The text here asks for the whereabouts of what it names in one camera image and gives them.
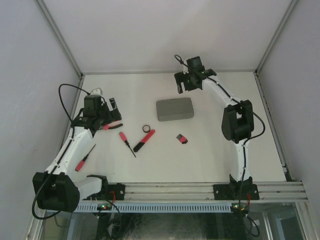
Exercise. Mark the red black utility knife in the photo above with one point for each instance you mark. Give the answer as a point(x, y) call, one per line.
point(144, 140)

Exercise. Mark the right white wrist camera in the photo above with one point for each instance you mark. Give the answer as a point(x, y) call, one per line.
point(185, 67)

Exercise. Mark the blue slotted cable duct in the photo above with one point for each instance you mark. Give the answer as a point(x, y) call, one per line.
point(152, 207)

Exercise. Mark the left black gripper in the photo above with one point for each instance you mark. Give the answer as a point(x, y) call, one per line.
point(113, 115)

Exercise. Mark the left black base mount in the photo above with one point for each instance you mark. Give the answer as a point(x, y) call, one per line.
point(114, 192)

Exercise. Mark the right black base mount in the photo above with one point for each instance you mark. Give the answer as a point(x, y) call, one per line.
point(229, 192)

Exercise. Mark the red black pliers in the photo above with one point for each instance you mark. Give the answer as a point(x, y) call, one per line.
point(111, 126)

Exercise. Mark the black tape roll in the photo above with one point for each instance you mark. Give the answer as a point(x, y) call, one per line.
point(146, 128)

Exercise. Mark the red hex key set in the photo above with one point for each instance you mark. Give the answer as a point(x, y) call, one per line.
point(182, 139)

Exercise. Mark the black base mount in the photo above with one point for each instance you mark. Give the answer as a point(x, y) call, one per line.
point(114, 192)
point(229, 192)

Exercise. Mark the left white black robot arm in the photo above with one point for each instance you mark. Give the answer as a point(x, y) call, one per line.
point(61, 187)

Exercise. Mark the grey plastic tool case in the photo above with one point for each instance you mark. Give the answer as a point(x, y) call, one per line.
point(174, 109)

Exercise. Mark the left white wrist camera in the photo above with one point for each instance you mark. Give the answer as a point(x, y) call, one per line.
point(97, 91)

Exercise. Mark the long red black screwdriver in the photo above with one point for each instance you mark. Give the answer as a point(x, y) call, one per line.
point(82, 162)

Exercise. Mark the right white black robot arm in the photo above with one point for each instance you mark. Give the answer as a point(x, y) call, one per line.
point(237, 127)

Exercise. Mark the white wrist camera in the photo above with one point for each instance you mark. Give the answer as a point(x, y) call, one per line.
point(185, 67)
point(97, 91)

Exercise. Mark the aluminium front rail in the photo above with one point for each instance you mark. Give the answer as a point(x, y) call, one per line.
point(269, 192)

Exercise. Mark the short red black screwdriver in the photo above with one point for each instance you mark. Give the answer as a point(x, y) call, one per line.
point(125, 140)

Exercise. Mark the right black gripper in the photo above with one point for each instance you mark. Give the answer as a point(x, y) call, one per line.
point(180, 77)

